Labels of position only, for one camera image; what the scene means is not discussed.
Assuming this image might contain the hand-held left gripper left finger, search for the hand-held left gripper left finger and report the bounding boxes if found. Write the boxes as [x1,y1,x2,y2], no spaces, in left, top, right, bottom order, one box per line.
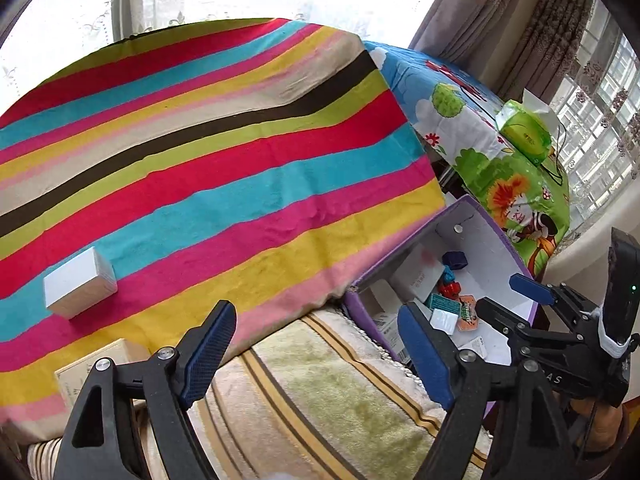
[52,300,238,480]

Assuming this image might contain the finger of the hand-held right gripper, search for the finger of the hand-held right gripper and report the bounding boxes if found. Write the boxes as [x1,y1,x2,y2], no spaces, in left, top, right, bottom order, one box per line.
[509,273,596,321]
[475,297,566,361]

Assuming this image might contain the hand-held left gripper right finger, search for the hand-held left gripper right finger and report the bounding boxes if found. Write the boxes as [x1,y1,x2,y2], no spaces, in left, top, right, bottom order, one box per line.
[397,301,568,480]

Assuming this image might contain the teal box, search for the teal box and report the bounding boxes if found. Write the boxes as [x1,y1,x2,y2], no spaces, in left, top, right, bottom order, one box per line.
[425,294,461,313]

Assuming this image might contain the purple storage box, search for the purple storage box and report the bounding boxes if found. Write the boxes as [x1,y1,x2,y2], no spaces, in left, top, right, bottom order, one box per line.
[342,195,543,431]

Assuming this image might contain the person's right hand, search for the person's right hand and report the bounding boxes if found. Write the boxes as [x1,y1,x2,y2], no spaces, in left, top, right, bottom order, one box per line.
[565,395,628,456]

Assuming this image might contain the orange card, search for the orange card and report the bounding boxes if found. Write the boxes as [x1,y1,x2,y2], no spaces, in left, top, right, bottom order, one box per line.
[456,295,482,332]

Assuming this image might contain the small white square box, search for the small white square box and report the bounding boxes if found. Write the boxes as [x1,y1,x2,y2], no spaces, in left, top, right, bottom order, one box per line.
[429,308,461,335]

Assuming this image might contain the beige carton with figure print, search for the beige carton with figure print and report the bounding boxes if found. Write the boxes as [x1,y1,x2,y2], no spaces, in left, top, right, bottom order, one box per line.
[54,338,151,406]

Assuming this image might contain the beige striped cushion cover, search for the beige striped cushion cover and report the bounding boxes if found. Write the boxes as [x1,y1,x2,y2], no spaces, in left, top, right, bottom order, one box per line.
[27,305,493,480]

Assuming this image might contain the white cube box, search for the white cube box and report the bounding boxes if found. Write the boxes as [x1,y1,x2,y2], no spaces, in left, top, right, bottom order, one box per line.
[42,246,118,320]

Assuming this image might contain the green tissue pack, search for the green tissue pack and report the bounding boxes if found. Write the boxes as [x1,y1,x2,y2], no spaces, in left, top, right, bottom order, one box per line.
[495,88,556,166]

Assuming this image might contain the rainbow striped blanket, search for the rainbow striped blanket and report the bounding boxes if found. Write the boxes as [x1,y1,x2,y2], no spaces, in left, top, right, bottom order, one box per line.
[0,17,446,423]

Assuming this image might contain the cartoon printed tablecloth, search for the cartoon printed tablecloth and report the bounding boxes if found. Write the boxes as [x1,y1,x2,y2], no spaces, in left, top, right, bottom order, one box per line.
[362,40,571,271]

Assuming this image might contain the grey drape curtain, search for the grey drape curtain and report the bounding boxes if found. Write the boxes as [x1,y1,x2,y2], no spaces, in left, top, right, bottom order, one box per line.
[407,0,601,111]

